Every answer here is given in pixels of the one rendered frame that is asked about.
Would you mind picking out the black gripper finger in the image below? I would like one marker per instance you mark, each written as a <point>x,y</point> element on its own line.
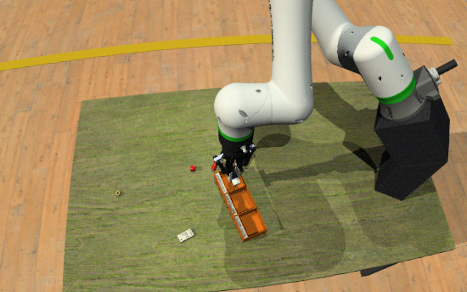
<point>228,166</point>
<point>244,160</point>

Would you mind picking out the white domino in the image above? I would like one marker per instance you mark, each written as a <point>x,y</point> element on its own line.
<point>185,235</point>

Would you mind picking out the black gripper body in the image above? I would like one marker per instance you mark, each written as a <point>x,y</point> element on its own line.
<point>230,154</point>

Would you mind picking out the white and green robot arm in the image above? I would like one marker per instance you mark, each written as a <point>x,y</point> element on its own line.
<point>370,51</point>

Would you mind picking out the orange three-compartment bin rack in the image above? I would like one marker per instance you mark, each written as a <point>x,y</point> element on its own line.
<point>241,206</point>

